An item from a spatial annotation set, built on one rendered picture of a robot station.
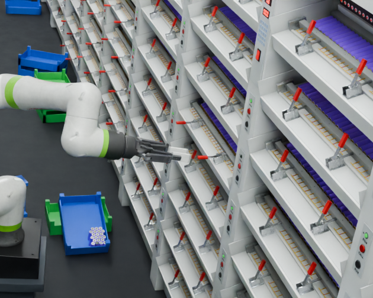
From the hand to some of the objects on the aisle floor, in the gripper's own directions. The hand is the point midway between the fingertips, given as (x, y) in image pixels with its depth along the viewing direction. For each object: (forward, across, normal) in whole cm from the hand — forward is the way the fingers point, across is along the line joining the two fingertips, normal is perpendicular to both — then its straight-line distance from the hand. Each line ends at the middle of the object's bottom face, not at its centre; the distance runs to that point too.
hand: (179, 154), depth 248 cm
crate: (+5, -100, -94) cm, 137 cm away
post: (+39, -117, -87) cm, 151 cm away
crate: (+4, -87, -88) cm, 124 cm away
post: (+39, -47, -87) cm, 107 cm away
